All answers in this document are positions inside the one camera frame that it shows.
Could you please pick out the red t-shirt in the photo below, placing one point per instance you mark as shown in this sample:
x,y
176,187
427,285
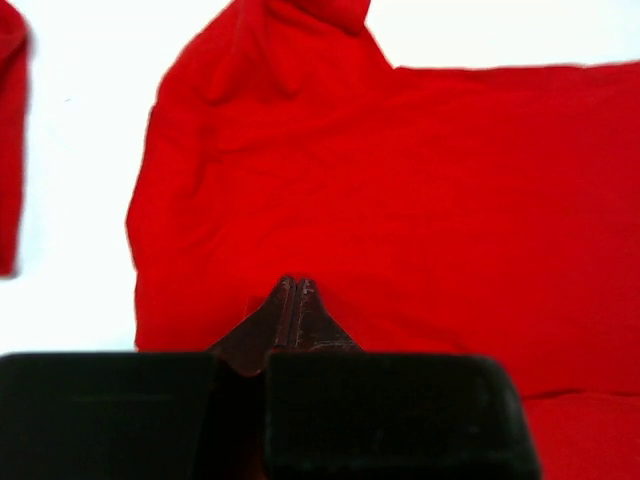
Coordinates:
x,y
14,90
469,211

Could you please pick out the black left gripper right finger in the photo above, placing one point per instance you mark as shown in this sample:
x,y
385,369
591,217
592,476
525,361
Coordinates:
x,y
334,411

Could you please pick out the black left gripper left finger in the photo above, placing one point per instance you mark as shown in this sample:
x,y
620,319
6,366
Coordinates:
x,y
107,415

